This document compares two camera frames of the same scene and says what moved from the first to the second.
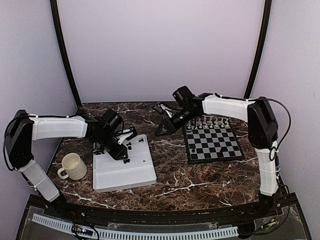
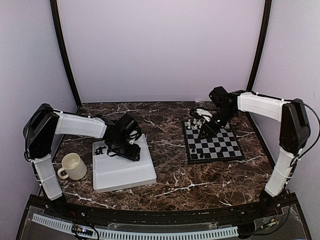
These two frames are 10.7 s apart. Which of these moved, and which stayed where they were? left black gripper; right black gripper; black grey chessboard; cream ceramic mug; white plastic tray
Moved: right black gripper; left black gripper
Stayed: black grey chessboard; cream ceramic mug; white plastic tray
